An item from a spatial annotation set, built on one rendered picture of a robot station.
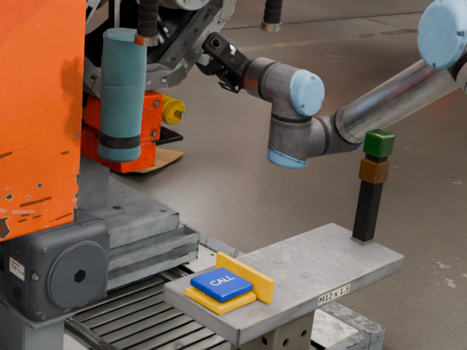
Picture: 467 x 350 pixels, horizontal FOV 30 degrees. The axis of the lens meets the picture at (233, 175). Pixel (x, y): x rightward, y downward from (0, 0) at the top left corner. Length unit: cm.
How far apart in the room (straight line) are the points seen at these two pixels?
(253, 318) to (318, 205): 165
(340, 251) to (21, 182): 58
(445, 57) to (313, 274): 41
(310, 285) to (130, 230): 77
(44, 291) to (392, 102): 78
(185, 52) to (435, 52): 70
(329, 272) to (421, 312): 92
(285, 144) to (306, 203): 106
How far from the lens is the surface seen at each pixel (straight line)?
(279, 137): 189
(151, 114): 195
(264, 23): 183
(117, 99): 173
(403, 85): 177
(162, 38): 206
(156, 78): 194
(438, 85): 172
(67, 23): 129
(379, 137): 153
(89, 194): 212
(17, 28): 125
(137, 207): 221
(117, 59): 171
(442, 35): 146
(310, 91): 186
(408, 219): 295
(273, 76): 189
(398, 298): 243
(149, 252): 214
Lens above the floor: 111
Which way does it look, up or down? 21 degrees down
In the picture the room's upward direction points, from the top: 6 degrees clockwise
